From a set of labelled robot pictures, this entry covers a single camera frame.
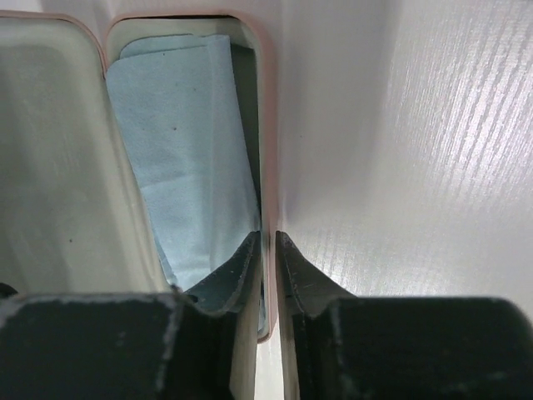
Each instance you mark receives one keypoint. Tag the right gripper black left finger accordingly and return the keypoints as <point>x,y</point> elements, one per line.
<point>197,344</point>

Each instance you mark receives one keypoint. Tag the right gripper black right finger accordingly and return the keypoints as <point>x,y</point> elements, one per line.
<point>336,345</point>

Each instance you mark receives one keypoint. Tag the pink glasses case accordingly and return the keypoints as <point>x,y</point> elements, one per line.
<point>73,219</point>

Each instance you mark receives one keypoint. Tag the small blue cloth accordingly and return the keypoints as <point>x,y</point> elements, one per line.
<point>175,100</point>

